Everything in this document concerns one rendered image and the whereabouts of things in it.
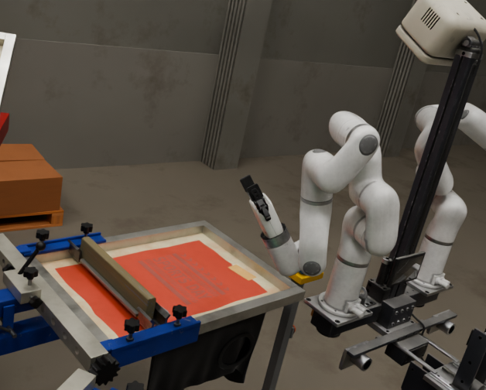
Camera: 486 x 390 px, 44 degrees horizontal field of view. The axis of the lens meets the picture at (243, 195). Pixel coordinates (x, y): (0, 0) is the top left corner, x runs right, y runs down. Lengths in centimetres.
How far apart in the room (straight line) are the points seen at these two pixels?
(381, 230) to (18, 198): 309
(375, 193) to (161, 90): 432
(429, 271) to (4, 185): 292
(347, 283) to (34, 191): 294
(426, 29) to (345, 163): 47
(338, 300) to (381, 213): 32
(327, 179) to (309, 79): 547
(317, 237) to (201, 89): 451
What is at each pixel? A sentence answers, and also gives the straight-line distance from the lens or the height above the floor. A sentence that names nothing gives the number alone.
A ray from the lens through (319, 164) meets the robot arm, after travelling 148.
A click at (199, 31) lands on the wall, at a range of 581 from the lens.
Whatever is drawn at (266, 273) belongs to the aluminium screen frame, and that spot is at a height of 98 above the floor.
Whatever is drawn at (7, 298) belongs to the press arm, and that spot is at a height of 104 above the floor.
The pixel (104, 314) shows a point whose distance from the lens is 188.
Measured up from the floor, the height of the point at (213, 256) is 96.
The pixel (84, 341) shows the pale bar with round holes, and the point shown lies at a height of 104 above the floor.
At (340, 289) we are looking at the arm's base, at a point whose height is 121.
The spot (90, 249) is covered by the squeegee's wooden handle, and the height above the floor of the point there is 105.
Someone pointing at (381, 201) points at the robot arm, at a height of 152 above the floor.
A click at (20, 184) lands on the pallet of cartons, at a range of 425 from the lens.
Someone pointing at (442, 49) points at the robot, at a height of 190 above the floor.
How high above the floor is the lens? 202
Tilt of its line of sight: 21 degrees down
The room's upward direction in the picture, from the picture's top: 12 degrees clockwise
